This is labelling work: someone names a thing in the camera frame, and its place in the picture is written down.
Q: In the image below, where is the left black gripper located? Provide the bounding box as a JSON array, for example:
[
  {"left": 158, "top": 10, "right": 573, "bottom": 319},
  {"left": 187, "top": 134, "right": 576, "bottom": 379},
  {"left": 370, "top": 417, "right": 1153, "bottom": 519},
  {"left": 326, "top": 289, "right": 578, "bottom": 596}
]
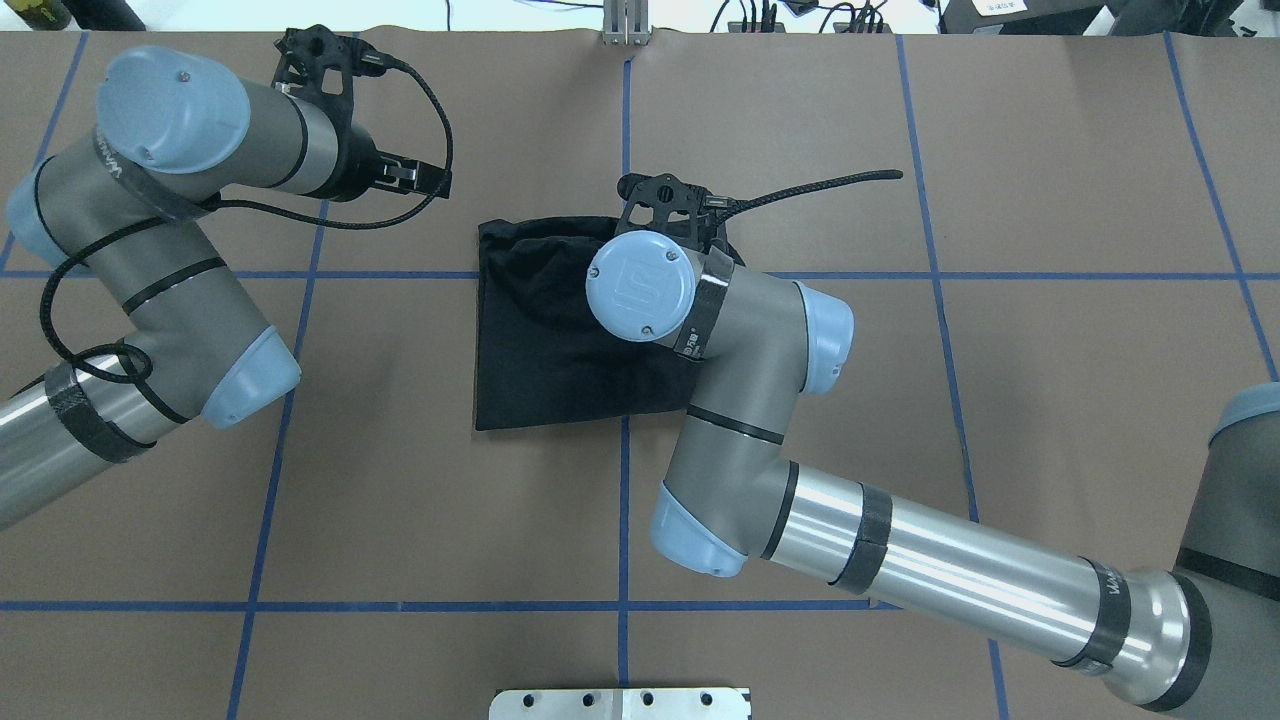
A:
[{"left": 326, "top": 128, "right": 452, "bottom": 202}]

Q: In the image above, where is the black graphic t-shirt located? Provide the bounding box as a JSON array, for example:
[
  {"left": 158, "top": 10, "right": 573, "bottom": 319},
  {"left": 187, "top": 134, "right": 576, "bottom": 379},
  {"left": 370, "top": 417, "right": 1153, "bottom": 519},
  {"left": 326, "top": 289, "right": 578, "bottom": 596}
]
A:
[{"left": 474, "top": 217, "right": 699, "bottom": 430}]

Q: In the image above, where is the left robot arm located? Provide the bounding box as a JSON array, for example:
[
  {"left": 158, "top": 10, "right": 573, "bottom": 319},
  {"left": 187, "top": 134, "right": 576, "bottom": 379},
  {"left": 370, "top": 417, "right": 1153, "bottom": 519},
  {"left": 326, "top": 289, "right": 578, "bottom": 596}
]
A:
[{"left": 1, "top": 26, "right": 454, "bottom": 528}]

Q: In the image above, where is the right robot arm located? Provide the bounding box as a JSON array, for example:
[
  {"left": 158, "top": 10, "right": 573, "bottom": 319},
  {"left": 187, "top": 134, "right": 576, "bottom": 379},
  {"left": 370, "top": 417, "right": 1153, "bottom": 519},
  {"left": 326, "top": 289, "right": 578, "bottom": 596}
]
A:
[{"left": 585, "top": 231, "right": 1277, "bottom": 719}]

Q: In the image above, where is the black water bottle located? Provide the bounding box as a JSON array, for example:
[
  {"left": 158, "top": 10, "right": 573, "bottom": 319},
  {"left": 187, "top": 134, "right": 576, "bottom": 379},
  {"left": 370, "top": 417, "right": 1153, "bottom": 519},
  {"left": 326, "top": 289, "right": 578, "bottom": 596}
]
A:
[{"left": 63, "top": 0, "right": 147, "bottom": 32}]

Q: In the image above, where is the yellow green spray can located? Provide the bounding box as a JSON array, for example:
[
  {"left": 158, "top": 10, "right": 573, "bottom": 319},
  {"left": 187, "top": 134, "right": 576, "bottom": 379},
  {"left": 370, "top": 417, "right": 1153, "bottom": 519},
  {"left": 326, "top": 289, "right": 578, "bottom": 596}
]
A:
[{"left": 3, "top": 0, "right": 73, "bottom": 31}]

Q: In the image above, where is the black label printer box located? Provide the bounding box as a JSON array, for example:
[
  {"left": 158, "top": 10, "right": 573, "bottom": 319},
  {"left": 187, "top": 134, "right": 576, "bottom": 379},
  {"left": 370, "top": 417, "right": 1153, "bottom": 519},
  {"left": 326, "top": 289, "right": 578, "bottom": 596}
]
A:
[{"left": 940, "top": 1, "right": 1107, "bottom": 36}]

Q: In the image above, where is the aluminium frame post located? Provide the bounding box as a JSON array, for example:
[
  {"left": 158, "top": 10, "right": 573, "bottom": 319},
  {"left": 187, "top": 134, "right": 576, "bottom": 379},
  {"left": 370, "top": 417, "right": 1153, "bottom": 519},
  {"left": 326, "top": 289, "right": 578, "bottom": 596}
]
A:
[{"left": 600, "top": 0, "right": 652, "bottom": 46}]

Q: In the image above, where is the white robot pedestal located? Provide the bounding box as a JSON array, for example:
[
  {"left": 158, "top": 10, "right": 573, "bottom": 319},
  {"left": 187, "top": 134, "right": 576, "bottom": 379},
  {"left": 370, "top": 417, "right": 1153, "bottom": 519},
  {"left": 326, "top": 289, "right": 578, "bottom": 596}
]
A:
[{"left": 488, "top": 687, "right": 754, "bottom": 719}]

